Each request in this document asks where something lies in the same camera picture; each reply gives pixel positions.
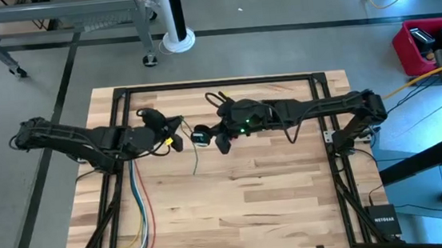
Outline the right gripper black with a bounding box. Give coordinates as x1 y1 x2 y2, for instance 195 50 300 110
202 102 279 157

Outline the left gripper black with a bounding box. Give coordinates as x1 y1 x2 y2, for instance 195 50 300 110
149 116 187 155

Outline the white pole with black stripe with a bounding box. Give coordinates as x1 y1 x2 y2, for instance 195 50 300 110
153 0 198 55

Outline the wood top metal workbench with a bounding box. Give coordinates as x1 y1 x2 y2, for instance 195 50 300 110
0 0 162 82

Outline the red bin with devices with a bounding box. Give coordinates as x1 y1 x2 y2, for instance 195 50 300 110
390 17 442 80

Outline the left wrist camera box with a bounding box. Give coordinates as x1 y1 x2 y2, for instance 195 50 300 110
136 106 169 132

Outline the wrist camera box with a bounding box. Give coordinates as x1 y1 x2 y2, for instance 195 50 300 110
217 97 248 119
136 106 169 132

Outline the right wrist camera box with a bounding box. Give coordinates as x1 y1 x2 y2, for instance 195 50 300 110
217 97 248 119

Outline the black aluminium table frame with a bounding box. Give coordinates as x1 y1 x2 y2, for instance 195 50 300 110
0 59 442 248

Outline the blue cable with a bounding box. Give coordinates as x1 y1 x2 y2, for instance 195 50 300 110
127 162 149 245

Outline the red cable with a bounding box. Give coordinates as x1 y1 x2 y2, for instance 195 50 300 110
133 158 159 248

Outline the white cable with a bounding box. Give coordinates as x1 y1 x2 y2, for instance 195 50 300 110
124 162 152 248

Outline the thin yellow cable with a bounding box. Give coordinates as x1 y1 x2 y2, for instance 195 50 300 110
113 214 147 248

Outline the black Netgear switch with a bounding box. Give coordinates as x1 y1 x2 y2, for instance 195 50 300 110
363 202 403 239

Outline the hanging yellow extension cord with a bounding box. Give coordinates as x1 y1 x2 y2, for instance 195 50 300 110
378 58 442 101

